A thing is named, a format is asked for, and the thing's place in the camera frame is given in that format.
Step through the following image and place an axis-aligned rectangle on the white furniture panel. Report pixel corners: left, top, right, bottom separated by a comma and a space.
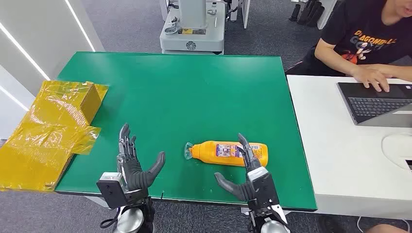
240, 0, 251, 29

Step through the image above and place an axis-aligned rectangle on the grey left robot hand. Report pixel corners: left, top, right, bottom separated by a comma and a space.
117, 123, 166, 200

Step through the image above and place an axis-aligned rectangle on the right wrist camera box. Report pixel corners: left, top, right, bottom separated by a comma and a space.
246, 166, 281, 211

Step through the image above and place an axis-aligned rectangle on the white machine with column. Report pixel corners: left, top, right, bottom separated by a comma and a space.
159, 0, 226, 55

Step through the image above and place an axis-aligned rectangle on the thin white cable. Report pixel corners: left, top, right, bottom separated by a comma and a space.
355, 216, 412, 233

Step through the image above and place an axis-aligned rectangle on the person's right hand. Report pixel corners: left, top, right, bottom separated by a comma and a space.
351, 66, 394, 93

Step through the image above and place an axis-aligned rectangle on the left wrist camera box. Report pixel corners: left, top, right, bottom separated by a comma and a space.
96, 172, 130, 209

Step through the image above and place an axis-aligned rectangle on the orange detergent bottle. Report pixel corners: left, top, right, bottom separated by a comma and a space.
184, 140, 269, 167

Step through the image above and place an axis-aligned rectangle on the yellow taped cardboard box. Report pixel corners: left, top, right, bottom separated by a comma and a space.
0, 80, 109, 193

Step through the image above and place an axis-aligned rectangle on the dark grey laptop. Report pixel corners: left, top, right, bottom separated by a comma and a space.
337, 82, 412, 128

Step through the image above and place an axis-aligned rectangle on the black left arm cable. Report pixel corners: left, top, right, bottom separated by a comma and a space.
100, 205, 129, 231

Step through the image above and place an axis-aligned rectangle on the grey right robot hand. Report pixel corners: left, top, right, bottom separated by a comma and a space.
214, 133, 262, 202

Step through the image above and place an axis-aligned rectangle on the person's knee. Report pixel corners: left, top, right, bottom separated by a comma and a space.
367, 223, 412, 233

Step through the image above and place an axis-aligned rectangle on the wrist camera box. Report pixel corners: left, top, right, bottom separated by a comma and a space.
246, 166, 281, 211
96, 172, 130, 209

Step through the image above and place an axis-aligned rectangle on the person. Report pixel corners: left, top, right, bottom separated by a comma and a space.
286, 0, 412, 92

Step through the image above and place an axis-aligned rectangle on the white round object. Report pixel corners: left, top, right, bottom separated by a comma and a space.
381, 132, 412, 171

